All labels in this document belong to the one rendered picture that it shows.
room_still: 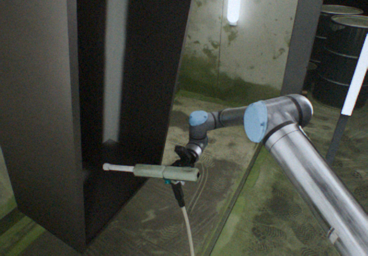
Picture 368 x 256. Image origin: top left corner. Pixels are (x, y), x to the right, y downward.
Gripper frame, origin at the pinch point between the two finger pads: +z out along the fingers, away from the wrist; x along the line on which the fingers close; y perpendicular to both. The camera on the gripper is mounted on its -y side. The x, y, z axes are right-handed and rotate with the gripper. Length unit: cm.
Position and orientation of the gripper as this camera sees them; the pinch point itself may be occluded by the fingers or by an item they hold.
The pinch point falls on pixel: (172, 179)
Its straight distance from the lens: 122.0
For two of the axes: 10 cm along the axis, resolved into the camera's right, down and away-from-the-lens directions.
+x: -9.1, -0.1, 4.2
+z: -3.7, 4.8, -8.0
